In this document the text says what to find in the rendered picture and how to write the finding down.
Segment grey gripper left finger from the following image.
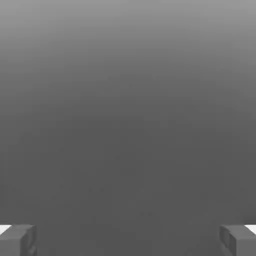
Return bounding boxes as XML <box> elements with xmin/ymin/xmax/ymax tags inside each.
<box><xmin>0</xmin><ymin>223</ymin><xmax>38</xmax><ymax>256</ymax></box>

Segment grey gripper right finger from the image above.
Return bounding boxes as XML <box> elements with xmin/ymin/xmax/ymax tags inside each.
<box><xmin>218</xmin><ymin>223</ymin><xmax>256</xmax><ymax>256</ymax></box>

